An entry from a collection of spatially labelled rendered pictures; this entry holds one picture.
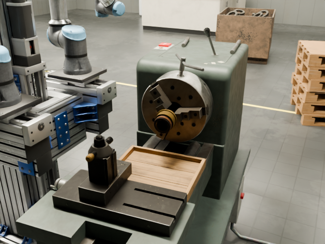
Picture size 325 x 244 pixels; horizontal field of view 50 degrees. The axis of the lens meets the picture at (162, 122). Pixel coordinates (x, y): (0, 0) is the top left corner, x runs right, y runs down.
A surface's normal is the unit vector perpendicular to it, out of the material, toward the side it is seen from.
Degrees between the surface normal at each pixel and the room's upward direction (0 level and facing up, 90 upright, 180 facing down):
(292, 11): 90
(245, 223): 0
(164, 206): 0
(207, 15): 90
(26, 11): 90
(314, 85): 90
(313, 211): 0
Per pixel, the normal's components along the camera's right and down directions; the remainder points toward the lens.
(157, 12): -0.44, 0.37
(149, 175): 0.00, -0.91
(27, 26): 0.90, 0.18
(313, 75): -0.15, 0.41
